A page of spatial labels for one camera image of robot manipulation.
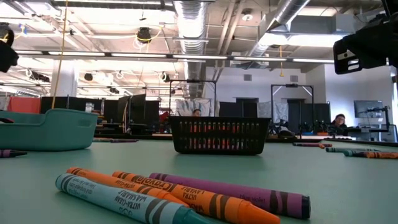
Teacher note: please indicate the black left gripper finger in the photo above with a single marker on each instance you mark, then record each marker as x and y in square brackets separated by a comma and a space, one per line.
[9, 57]

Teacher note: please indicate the teal crayon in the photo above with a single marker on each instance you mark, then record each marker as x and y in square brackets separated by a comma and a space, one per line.
[356, 153]
[101, 140]
[351, 150]
[109, 196]

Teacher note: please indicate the red partition panel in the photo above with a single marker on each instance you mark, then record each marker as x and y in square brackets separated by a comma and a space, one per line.
[25, 105]

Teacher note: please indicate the black computer monitor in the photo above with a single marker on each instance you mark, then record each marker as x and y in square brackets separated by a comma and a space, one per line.
[368, 108]

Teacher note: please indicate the black partition panels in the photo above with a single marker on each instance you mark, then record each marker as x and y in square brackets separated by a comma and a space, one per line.
[74, 105]

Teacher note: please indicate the person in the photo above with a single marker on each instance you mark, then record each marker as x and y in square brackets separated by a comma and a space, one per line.
[196, 112]
[339, 121]

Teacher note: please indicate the teal plastic bin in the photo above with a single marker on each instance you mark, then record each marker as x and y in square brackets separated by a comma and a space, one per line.
[56, 133]

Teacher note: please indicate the black plastic basket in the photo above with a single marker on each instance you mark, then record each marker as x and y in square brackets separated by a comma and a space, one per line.
[217, 119]

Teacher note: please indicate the ceiling light strip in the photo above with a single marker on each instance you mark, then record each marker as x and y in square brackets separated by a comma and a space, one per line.
[199, 57]

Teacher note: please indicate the black table border frame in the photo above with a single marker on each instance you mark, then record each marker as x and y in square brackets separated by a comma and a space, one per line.
[373, 142]

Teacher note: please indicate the black metal frame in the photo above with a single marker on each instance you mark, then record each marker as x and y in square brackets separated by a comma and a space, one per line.
[271, 105]

